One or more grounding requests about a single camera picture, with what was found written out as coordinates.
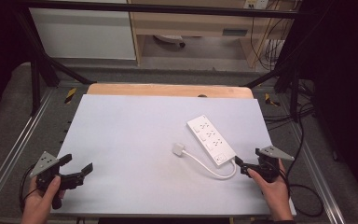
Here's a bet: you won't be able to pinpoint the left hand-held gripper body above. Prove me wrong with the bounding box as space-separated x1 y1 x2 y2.
29 151 77 210

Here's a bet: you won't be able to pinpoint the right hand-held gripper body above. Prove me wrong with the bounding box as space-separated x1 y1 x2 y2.
256 145 296 184

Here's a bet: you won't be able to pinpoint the white power strip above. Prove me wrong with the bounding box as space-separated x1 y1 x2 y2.
186 114 238 168

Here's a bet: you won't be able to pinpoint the white plug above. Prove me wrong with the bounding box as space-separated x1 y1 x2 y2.
172 142 186 156

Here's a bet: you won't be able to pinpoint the person's right hand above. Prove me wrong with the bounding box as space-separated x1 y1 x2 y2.
246 158 296 222

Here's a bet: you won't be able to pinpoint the person's left hand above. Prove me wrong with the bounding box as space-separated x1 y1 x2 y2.
21 175 67 224

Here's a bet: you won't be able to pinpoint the white board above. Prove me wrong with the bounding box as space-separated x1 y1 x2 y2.
50 94 296 217

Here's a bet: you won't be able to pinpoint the wooden table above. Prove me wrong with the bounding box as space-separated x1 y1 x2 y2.
86 82 255 100

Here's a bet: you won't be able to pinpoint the white cabinet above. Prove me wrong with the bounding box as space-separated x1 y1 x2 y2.
28 0 137 61

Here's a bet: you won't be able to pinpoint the office chair base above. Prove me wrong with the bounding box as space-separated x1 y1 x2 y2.
153 34 187 49

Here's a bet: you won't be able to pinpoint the wooden desk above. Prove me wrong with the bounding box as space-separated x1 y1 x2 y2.
127 0 296 69

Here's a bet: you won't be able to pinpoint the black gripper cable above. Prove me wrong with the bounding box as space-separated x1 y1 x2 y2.
284 102 325 218
18 163 39 214

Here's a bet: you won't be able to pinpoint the white power strip cable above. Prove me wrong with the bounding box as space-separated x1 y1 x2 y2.
181 149 238 181

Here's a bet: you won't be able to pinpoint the aluminium rail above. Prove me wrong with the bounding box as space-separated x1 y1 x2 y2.
0 89 56 216
275 92 347 224

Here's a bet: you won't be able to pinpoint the black floor cables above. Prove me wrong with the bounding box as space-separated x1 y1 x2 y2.
262 104 315 133

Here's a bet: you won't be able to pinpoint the bundle of black cables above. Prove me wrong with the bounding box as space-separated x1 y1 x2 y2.
249 0 295 72

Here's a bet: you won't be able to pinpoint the white wall socket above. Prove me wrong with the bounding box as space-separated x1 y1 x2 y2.
242 0 270 10

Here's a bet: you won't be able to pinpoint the black metal frame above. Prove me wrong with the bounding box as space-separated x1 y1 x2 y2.
12 0 312 123

